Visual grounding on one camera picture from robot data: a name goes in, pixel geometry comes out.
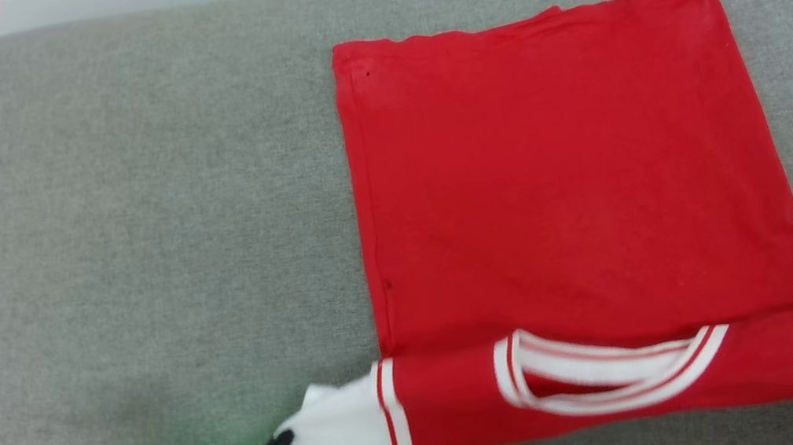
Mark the red and white shirt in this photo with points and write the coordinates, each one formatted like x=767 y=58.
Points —
x=565 y=180

